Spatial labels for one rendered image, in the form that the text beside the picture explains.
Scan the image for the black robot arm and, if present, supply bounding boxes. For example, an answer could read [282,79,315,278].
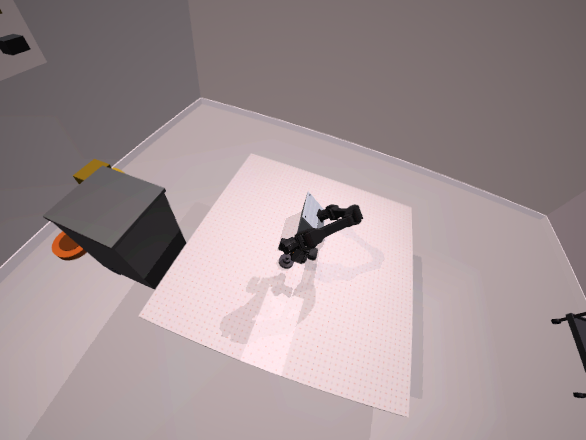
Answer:
[280,204,363,265]

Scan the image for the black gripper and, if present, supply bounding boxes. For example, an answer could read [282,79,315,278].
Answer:
[278,238,318,261]

